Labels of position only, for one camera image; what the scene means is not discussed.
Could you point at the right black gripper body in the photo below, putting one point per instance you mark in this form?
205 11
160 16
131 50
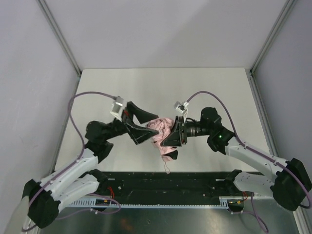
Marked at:
182 130

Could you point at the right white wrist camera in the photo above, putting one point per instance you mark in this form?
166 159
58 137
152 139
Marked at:
182 108

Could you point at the white slotted cable duct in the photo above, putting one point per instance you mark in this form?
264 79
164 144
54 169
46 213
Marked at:
97 202

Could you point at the left aluminium frame post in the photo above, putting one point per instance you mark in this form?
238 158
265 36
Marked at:
58 35

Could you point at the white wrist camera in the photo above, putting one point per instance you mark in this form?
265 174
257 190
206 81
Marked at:
182 108
118 106

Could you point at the right aluminium frame post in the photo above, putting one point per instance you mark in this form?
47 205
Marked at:
275 30

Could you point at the aluminium frame post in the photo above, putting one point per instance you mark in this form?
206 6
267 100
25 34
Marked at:
275 30
58 35

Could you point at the pink folding umbrella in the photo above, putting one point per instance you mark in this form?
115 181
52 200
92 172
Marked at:
163 126

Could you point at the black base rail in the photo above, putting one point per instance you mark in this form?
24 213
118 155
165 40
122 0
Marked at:
170 189

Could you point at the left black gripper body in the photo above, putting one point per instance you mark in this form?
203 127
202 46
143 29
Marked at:
127 123

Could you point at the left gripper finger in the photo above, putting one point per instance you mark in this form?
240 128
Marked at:
139 134
142 116

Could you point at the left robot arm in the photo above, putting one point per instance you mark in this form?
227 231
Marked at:
49 196

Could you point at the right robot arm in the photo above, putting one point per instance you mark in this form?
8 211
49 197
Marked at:
286 181

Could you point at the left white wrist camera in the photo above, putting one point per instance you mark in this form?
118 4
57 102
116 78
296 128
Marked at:
118 106

